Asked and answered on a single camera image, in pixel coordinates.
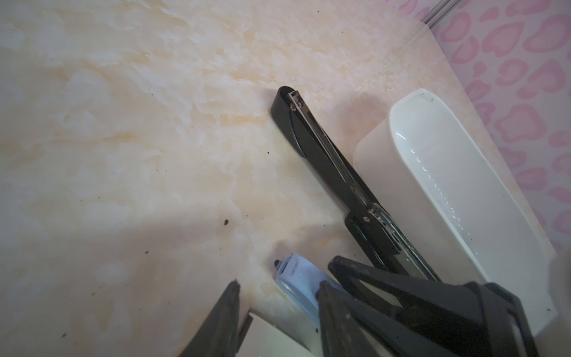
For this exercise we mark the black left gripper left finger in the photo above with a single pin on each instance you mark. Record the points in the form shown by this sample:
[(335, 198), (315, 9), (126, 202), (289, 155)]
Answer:
[(218, 335)]

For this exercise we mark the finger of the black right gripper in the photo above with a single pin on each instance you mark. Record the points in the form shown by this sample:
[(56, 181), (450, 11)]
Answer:
[(467, 320)]

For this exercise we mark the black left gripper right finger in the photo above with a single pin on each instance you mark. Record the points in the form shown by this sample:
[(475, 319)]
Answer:
[(350, 327)]

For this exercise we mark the white plastic tray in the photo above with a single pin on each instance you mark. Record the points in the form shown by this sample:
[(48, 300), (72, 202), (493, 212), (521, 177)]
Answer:
[(446, 198)]

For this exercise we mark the aluminium frame corner post right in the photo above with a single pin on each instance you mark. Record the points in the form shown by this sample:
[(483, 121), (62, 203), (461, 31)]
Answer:
[(439, 12)]

